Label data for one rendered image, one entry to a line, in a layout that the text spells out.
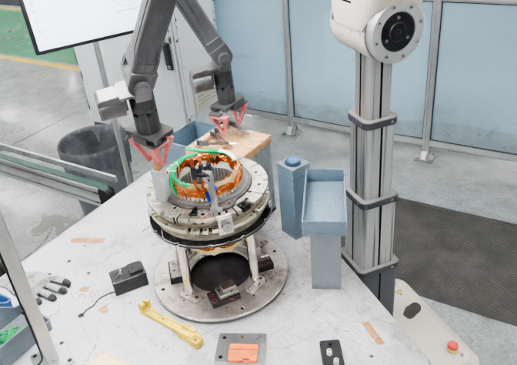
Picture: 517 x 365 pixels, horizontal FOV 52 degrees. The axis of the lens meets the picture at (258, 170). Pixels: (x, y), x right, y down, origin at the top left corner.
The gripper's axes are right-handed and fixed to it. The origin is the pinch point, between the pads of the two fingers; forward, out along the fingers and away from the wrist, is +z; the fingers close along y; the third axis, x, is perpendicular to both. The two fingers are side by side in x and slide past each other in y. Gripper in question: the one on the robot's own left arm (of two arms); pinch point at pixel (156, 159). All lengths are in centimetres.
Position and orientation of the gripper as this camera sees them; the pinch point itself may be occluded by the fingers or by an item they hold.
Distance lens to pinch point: 132.6
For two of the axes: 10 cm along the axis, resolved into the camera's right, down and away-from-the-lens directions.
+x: 5.8, -5.3, 6.2
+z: 0.8, 7.9, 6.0
